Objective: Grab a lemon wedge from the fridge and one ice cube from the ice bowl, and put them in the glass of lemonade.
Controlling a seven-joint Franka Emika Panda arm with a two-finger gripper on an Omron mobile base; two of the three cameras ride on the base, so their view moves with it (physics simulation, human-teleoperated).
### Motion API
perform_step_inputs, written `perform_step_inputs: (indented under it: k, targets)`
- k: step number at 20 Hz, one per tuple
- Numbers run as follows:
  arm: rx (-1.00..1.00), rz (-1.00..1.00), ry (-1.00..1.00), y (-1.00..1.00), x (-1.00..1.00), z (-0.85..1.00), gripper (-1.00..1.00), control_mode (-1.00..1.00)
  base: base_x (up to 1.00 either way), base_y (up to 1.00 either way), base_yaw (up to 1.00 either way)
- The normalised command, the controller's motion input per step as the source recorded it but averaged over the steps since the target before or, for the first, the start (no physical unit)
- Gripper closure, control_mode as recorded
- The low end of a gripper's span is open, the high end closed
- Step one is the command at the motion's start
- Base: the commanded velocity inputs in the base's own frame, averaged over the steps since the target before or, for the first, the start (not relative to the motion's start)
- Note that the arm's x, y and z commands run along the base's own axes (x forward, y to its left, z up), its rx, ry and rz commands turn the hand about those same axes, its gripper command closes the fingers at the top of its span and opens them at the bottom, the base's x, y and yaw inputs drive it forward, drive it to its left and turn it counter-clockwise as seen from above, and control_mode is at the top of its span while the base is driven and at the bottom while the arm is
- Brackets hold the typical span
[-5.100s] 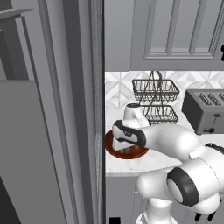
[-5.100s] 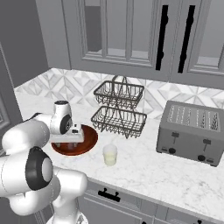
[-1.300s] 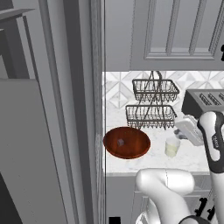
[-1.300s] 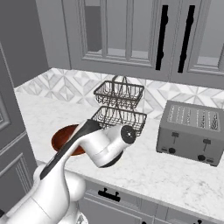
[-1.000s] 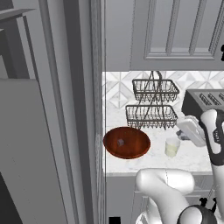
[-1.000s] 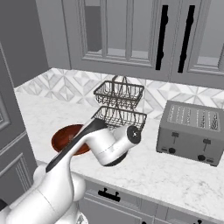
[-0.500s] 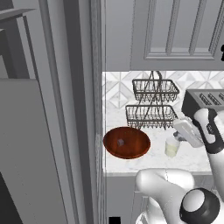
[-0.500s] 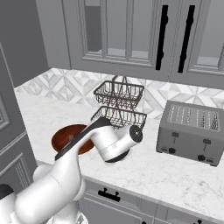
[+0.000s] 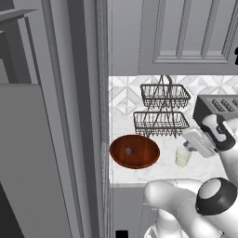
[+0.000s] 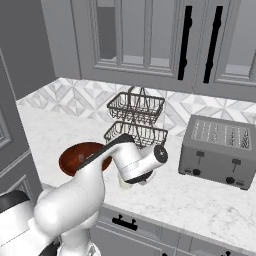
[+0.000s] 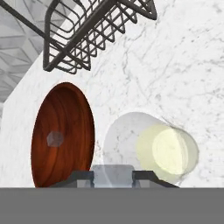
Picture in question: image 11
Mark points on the brown wooden bowl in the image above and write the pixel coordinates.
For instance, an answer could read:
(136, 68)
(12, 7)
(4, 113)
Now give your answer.
(70, 128)

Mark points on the glass of lemonade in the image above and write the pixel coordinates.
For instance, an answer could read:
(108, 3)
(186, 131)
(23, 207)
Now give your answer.
(163, 148)

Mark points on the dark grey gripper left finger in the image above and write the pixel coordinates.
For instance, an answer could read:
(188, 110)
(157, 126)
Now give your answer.
(82, 176)

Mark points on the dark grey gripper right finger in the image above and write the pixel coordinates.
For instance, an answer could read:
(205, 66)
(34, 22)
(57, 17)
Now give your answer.
(144, 176)

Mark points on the clear ice cube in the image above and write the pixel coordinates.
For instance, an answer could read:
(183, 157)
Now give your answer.
(55, 139)

